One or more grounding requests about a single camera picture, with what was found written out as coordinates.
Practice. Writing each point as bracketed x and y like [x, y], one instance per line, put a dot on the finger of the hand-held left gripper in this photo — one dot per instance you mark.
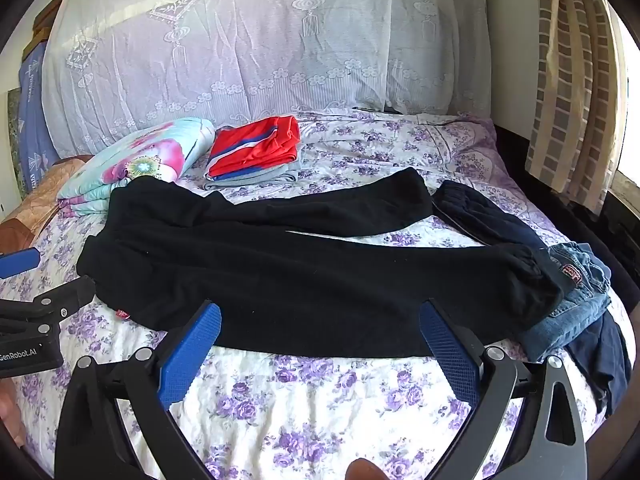
[17, 263]
[65, 295]

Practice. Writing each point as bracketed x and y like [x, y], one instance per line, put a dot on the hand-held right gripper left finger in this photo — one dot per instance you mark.
[192, 355]

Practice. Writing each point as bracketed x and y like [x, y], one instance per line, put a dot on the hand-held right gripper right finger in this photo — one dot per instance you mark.
[447, 355]

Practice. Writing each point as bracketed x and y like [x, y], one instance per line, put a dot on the black pants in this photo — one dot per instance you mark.
[280, 280]

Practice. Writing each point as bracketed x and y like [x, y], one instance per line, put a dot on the person's left forearm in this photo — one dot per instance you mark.
[6, 415]

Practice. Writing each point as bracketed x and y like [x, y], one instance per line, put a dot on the navy pants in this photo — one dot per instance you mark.
[492, 222]

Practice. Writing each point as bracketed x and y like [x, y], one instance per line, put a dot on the brown blanket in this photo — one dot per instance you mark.
[35, 200]

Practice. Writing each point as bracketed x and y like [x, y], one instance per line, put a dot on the purple floral bed sheet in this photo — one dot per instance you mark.
[310, 410]

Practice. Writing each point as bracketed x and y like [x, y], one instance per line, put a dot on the blue jeans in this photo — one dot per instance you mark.
[575, 290]

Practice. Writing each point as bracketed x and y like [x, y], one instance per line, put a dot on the folded floral quilt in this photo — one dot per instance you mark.
[135, 160]

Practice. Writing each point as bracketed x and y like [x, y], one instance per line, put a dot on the blue patterned cloth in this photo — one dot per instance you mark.
[37, 110]

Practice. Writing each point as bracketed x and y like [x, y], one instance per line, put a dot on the folded grey clothes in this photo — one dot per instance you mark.
[270, 175]

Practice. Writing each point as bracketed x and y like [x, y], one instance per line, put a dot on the folded red shirt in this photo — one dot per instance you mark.
[252, 147]

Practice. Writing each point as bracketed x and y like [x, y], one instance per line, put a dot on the checked beige curtain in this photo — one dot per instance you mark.
[570, 85]

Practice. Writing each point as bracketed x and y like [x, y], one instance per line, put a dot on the white lace curtain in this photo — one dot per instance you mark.
[250, 45]

